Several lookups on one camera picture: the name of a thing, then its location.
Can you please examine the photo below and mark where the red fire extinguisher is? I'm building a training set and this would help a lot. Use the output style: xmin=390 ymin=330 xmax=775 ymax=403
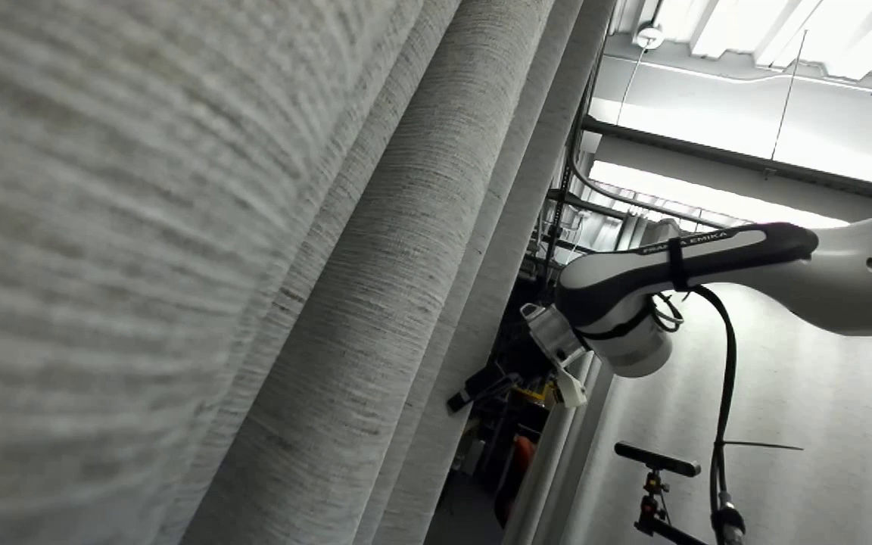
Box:
xmin=507 ymin=432 xmax=540 ymax=504

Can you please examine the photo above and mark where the black bar camera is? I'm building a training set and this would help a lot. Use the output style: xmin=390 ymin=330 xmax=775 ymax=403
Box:
xmin=611 ymin=438 xmax=704 ymax=481

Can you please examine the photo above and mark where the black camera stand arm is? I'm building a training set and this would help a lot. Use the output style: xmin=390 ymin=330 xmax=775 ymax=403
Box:
xmin=631 ymin=466 xmax=707 ymax=545

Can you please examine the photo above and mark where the black ceiling beam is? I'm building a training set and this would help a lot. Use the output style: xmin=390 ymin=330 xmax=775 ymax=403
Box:
xmin=579 ymin=111 xmax=872 ymax=208

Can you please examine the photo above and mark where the yellow bar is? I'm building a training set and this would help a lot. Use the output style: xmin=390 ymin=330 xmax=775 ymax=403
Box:
xmin=507 ymin=381 xmax=561 ymax=412

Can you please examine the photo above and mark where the round ceiling sensor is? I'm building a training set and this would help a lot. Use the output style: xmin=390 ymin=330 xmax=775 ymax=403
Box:
xmin=630 ymin=24 xmax=666 ymax=53

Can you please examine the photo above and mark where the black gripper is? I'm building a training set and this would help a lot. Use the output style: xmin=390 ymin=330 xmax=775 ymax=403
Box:
xmin=442 ymin=346 xmax=561 ymax=419

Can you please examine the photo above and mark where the grey fabric curtain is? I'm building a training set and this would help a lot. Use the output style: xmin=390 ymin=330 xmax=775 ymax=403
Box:
xmin=0 ymin=0 xmax=620 ymax=545

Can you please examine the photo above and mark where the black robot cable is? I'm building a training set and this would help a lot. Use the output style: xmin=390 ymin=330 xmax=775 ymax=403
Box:
xmin=650 ymin=284 xmax=807 ymax=545

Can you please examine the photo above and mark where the ceiling light strip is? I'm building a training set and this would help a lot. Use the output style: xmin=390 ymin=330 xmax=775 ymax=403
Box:
xmin=584 ymin=156 xmax=855 ymax=233

